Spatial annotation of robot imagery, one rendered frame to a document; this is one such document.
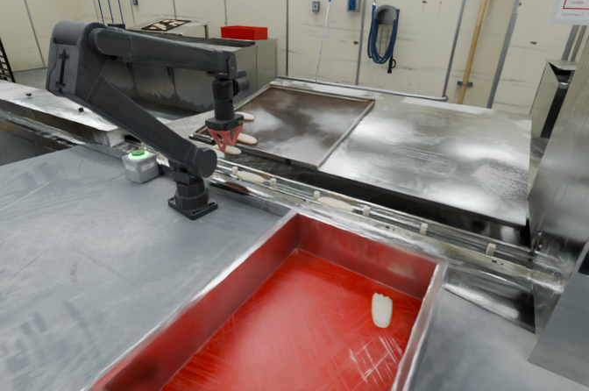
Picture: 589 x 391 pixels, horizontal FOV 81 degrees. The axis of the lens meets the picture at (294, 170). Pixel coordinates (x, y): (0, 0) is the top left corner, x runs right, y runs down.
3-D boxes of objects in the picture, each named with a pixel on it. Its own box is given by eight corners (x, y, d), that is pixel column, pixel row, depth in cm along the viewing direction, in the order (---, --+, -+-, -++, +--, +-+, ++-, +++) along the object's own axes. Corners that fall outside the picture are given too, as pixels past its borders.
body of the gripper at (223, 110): (244, 121, 102) (244, 95, 99) (222, 131, 94) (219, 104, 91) (228, 117, 105) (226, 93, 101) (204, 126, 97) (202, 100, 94)
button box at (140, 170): (126, 188, 109) (118, 156, 104) (147, 178, 115) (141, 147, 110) (144, 195, 105) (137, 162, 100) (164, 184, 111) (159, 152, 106)
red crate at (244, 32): (220, 38, 440) (219, 26, 434) (236, 35, 469) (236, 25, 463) (253, 40, 420) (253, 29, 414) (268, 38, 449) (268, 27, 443)
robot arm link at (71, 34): (15, 81, 54) (56, 88, 50) (57, 12, 58) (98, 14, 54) (180, 174, 94) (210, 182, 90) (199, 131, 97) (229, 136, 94)
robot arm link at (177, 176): (173, 186, 90) (190, 190, 88) (168, 150, 85) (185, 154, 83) (196, 172, 97) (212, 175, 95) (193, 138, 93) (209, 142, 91)
